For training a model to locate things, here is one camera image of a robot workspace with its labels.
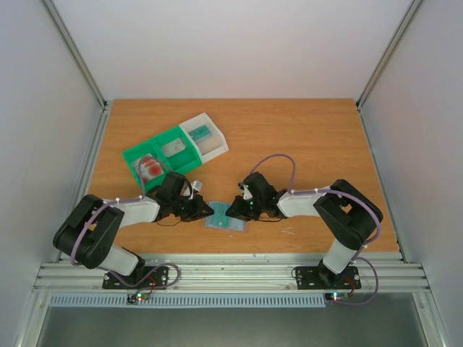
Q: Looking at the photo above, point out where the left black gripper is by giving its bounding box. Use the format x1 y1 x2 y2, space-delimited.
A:
172 194 215 222

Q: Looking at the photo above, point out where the pink card holder wallet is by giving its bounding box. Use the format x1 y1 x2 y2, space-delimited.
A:
204 201 246 232

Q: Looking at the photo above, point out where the red circle white card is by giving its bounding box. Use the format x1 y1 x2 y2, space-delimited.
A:
140 162 164 183

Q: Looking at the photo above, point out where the teal credit card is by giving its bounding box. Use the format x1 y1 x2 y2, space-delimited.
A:
205 201 230 229

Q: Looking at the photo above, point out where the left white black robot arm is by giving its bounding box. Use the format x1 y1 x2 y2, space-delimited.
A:
53 171 214 288

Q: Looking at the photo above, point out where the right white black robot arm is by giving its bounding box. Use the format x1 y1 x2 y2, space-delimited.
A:
226 172 383 288

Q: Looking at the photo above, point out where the red circle card in bin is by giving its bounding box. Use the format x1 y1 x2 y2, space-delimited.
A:
132 154 158 169

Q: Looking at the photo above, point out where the grey card in green bin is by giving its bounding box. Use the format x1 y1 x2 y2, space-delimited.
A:
161 138 186 158

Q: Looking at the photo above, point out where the teal card in white bin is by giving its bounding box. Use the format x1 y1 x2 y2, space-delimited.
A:
188 124 212 143

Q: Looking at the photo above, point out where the green plastic bin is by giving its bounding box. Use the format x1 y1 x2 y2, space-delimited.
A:
122 126 202 190

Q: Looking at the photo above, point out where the white translucent plastic bin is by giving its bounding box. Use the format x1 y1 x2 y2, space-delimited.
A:
179 113 229 163

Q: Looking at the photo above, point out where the left small circuit board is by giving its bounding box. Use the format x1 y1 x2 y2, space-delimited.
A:
126 293 150 304

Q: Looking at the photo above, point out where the small circuit board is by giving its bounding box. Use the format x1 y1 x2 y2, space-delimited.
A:
126 293 150 304
325 291 353 301

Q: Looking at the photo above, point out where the right small circuit board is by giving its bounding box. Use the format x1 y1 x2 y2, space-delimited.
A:
325 291 353 301

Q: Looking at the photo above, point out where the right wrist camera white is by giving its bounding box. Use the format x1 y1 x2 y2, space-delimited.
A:
238 183 253 200

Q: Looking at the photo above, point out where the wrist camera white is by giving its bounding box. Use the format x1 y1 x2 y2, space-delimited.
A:
182 180 203 200
238 183 253 200

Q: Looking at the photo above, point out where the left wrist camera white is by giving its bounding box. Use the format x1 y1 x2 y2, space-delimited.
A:
182 180 203 200

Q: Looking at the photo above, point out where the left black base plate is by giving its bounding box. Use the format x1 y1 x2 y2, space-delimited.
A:
102 266 169 290

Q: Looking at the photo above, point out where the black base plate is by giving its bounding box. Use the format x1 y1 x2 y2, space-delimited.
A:
102 266 169 290
291 266 362 290

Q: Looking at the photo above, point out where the grey slotted cable duct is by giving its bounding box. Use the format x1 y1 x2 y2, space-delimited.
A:
49 294 326 309

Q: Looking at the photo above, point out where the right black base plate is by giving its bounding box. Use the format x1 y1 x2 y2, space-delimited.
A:
291 266 362 290

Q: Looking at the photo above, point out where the aluminium rail frame front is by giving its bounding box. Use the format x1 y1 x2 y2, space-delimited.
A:
33 252 430 294

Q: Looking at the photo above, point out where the left aluminium corner post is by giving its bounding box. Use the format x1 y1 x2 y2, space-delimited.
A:
40 0 108 111

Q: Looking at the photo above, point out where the aluminium corner post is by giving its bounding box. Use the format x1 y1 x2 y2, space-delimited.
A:
355 0 425 113
40 0 108 111

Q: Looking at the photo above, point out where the right aluminium corner post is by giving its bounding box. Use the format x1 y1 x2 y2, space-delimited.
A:
355 0 425 113

